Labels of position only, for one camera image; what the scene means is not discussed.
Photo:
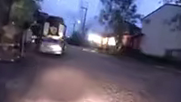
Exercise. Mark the tall tree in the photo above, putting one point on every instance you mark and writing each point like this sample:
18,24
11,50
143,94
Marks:
118,13

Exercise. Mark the grey asphalt road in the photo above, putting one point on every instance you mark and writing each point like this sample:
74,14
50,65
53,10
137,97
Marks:
117,84

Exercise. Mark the white building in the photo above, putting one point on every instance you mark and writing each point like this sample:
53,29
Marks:
171,34

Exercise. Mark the utility pole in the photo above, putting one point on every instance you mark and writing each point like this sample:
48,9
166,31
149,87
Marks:
83,19

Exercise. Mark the building with lit front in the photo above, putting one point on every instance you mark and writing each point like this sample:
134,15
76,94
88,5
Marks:
113,40

